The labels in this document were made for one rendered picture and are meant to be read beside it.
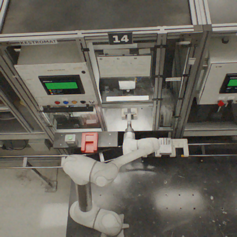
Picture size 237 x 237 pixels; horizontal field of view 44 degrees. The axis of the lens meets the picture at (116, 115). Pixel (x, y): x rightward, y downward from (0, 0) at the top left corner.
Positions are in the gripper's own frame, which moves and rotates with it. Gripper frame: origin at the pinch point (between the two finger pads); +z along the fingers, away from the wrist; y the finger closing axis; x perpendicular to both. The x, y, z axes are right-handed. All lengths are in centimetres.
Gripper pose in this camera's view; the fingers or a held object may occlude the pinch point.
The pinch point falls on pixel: (129, 111)
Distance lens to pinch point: 242.4
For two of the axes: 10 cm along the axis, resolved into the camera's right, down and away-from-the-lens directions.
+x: -10.0, 0.2, 0.8
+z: 0.2, -8.8, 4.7
